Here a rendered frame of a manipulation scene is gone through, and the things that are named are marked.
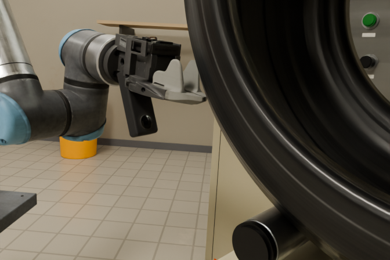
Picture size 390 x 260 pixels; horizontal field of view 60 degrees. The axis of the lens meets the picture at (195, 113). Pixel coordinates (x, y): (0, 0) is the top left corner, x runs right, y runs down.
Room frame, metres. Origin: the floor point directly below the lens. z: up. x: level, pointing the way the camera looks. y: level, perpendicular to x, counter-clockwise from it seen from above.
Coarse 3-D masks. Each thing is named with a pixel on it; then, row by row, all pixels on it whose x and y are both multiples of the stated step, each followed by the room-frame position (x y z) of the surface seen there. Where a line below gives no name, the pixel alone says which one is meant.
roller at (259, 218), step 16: (272, 208) 0.31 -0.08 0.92; (240, 224) 0.28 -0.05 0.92; (256, 224) 0.28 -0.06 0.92; (272, 224) 0.28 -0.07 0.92; (288, 224) 0.29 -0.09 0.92; (240, 240) 0.28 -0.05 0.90; (256, 240) 0.27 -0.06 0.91; (272, 240) 0.27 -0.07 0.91; (288, 240) 0.28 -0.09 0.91; (304, 240) 0.30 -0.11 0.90; (240, 256) 0.28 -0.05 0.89; (256, 256) 0.27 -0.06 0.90; (272, 256) 0.26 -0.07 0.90
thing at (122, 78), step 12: (120, 72) 0.57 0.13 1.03; (120, 84) 0.57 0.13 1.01; (132, 96) 0.56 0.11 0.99; (144, 96) 0.57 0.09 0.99; (132, 108) 0.55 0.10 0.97; (144, 108) 0.56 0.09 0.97; (132, 120) 0.54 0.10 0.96; (144, 120) 0.55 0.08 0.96; (132, 132) 0.55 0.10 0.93; (144, 132) 0.55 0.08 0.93
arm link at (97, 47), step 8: (96, 40) 0.61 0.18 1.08; (104, 40) 0.60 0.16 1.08; (112, 40) 0.60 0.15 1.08; (88, 48) 0.61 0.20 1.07; (96, 48) 0.59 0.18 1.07; (104, 48) 0.59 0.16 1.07; (88, 56) 0.60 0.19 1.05; (96, 56) 0.58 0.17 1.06; (88, 64) 0.60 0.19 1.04; (96, 64) 0.58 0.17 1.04; (96, 72) 0.59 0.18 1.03; (104, 72) 0.59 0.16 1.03; (104, 80) 0.60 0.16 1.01
